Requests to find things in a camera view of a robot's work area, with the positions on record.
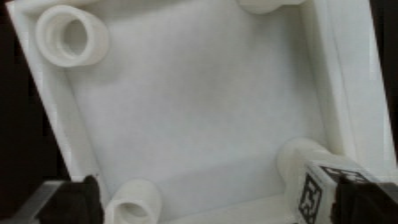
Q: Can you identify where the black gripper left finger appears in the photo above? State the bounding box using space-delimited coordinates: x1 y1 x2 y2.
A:
11 176 105 224

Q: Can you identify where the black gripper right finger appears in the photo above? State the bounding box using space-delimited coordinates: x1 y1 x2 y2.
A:
331 178 398 224

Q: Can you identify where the white table leg with tag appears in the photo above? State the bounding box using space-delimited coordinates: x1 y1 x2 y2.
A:
277 138 379 224

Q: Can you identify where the white square table top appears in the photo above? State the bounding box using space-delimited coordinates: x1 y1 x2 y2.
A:
6 0 343 224

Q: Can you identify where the white fence wall rail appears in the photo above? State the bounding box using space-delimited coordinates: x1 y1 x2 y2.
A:
322 0 398 176

